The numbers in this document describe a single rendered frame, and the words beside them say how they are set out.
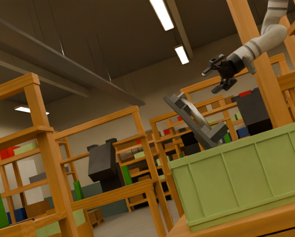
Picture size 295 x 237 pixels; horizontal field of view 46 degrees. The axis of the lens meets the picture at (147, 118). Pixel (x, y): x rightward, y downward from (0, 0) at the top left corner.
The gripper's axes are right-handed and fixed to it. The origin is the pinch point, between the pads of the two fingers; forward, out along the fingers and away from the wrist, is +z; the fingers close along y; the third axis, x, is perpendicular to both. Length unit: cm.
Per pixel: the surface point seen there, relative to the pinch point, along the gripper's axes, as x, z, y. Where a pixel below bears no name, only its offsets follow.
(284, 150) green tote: 56, 6, 13
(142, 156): -772, 122, -652
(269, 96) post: -38, -36, -62
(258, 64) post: -51, -43, -49
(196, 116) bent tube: 10.3, 12.4, -0.8
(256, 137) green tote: 51, 9, 18
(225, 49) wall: -873, -320, -584
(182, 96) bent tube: -1.4, 11.0, 1.5
